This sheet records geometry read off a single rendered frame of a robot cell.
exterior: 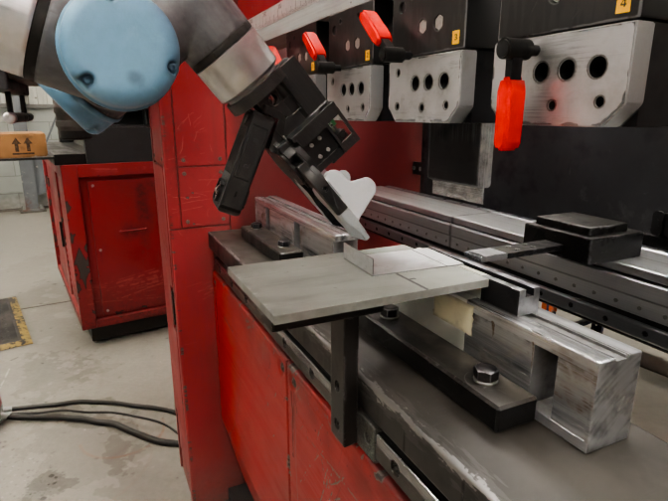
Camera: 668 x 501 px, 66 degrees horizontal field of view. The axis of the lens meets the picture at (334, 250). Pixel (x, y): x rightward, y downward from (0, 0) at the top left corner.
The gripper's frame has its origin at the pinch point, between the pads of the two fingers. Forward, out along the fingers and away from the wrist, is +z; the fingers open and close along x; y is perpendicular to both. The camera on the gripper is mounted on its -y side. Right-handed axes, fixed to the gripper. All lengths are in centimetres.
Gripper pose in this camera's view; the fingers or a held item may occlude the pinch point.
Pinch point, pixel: (346, 230)
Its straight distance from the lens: 62.9
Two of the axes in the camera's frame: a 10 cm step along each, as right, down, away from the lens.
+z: 5.9, 6.8, 4.4
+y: 7.2, -6.9, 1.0
